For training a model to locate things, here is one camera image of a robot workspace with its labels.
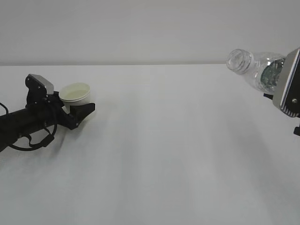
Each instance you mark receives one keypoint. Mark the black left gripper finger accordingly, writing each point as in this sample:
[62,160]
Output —
[83,113]
[56,98]

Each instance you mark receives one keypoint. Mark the clear water bottle green label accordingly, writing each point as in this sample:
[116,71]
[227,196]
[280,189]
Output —
[260,70]

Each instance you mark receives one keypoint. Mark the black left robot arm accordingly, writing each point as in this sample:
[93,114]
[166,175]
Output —
[16,129]

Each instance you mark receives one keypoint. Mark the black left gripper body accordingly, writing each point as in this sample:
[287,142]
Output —
[49,113]

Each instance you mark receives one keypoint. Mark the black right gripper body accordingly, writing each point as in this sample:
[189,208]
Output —
[297,129]

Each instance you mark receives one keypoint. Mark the white paper cup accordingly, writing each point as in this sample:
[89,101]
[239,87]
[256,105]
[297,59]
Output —
[75,94]

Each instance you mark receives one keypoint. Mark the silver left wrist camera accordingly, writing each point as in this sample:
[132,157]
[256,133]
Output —
[39,88]

